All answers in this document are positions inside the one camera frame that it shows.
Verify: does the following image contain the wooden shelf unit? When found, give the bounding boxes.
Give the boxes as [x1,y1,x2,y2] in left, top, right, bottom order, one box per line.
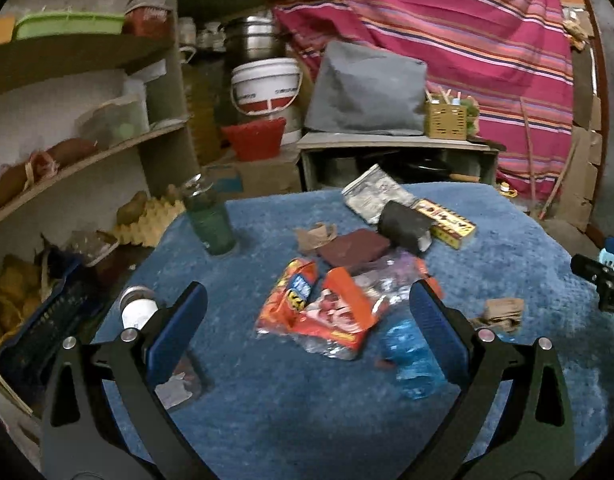
[0,0,288,461]

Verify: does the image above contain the red label bag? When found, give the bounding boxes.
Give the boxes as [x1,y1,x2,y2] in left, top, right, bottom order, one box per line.
[124,0,175,38]

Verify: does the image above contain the grey cushion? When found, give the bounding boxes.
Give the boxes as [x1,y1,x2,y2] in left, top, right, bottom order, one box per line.
[304,40,428,137]

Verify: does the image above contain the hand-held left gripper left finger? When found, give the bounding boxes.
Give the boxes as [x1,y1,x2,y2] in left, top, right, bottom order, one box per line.
[39,281,210,480]

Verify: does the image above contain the white bucket red band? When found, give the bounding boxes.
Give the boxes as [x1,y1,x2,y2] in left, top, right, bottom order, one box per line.
[230,57,302,116]

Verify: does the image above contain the clear plastic container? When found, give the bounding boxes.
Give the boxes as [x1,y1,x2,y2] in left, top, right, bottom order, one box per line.
[77,94,148,148]

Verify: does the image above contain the cluster of glass jars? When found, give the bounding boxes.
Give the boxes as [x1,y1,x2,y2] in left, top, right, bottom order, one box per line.
[179,17,222,56]

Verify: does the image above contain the low grey cabinet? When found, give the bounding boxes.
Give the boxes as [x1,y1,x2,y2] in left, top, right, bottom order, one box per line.
[297,132,502,193]

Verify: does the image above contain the dark torn wrapper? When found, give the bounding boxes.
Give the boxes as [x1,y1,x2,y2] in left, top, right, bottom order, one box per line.
[154,355,208,411]

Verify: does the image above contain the pile of yellow potatoes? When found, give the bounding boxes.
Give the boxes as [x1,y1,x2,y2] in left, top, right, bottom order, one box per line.
[0,255,52,351]

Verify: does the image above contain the yellow and red box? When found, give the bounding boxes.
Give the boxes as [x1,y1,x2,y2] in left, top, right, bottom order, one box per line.
[412,198,478,251]

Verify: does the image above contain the cardboard box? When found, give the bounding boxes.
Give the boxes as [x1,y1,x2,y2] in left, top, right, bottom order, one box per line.
[202,157,302,196]

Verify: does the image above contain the brown sweet potato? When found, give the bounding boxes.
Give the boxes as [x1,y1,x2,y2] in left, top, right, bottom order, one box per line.
[42,137,100,167]
[0,160,34,216]

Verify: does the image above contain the cardboard sheet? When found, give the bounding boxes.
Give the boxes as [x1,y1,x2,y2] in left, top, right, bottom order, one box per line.
[557,0,606,233]

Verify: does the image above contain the orange snack packet blue label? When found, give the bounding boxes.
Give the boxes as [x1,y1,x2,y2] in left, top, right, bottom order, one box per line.
[255,257,318,341]

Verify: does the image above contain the red plastic basket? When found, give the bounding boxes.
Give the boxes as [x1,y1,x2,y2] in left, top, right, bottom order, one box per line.
[221,117,286,162]

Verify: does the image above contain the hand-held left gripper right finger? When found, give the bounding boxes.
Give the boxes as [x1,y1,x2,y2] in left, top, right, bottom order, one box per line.
[409,279,578,480]

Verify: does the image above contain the red snack packet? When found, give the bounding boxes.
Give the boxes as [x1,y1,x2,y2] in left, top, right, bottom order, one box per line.
[297,266,388,362]

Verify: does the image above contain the silver foil packet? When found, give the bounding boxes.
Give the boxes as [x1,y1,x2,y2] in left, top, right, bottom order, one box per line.
[342,164,418,225]

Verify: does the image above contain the yellow egg carton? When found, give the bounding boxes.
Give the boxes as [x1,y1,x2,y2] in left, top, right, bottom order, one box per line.
[112,197,188,248]

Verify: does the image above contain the blue plastic crate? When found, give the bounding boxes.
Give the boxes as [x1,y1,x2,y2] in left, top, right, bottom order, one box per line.
[0,255,105,406]

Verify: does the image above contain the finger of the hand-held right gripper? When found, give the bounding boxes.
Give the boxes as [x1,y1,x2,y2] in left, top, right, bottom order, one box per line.
[571,254,614,287]

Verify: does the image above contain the blue fuzzy mat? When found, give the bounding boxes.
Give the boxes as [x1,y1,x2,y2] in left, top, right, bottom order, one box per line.
[94,182,614,480]

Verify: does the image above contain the yellow slotted holder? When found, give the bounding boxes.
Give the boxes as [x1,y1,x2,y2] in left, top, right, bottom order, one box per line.
[425,100,468,141]

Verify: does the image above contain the black pan wooden handle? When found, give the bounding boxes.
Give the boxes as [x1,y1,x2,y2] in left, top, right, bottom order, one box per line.
[402,157,482,184]

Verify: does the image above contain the bundle of wooden sticks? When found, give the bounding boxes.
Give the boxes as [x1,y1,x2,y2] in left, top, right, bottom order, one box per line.
[426,85,462,107]

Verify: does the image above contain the steel pot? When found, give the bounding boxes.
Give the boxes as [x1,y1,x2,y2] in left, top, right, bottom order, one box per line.
[222,16,288,63]

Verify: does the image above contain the green glass jar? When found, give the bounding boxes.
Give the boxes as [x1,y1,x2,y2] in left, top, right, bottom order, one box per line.
[181,174,238,257]

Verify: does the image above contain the black paper cup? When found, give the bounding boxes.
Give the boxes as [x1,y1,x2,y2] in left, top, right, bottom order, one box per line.
[377,200,434,256]

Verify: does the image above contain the green plastic tray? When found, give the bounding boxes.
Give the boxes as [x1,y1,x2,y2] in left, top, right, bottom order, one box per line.
[12,10,126,41]

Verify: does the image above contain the brown paper scrap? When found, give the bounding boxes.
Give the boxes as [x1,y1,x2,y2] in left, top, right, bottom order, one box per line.
[294,222,340,256]
[479,297,526,334]

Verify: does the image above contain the green leafy bunch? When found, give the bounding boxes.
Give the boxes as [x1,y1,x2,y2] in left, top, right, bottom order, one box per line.
[462,97,482,133]

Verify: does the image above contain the purple blister pack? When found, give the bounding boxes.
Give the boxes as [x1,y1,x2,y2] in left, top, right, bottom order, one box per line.
[354,252,430,307]

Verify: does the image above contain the blue plastic wrapper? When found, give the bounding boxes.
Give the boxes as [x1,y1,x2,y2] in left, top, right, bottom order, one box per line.
[379,315,450,401]

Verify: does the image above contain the pink striped cloth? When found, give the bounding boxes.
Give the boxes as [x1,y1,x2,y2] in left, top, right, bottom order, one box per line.
[259,0,576,202]

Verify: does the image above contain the maroon box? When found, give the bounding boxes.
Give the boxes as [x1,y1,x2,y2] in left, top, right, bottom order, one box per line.
[319,228,392,268]

